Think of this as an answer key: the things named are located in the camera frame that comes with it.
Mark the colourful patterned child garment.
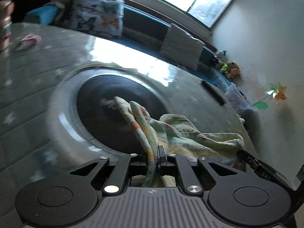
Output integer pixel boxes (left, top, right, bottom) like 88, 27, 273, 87
114, 97, 246, 187

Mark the round black induction cooker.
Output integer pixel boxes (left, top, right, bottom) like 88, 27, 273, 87
60, 68, 168, 154

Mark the clear plastic storage box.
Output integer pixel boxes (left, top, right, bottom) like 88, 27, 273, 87
225, 84, 257, 117

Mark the colourful paper pinwheel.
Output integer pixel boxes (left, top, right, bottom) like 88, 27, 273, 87
251, 82, 287, 110

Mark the black remote control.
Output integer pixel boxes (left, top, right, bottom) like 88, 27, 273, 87
201, 80, 226, 105

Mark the grey cushion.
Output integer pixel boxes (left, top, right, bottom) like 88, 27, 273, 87
160, 24, 205, 71

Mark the teal bench sofa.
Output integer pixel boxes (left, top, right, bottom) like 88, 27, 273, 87
64, 0, 238, 89

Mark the butterfly print pillow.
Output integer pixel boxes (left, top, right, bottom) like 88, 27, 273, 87
70, 0, 124, 37

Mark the small pink cloth item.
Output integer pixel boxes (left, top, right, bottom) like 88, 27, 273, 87
15, 34, 42, 51

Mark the blue cushion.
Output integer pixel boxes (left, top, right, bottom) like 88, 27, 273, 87
24, 5, 59, 25

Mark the pink bottle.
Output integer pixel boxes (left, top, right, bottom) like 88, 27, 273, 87
0, 0, 14, 51

